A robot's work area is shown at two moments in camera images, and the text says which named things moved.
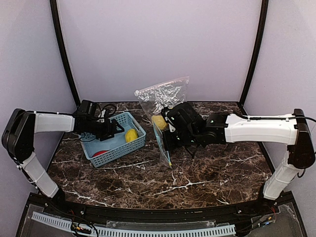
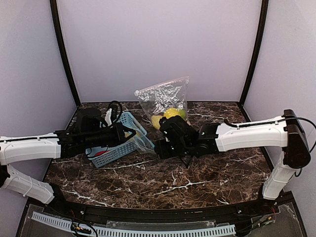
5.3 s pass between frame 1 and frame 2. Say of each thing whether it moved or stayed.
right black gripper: moved
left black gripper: moved
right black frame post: stayed
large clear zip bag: stayed
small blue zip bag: moved
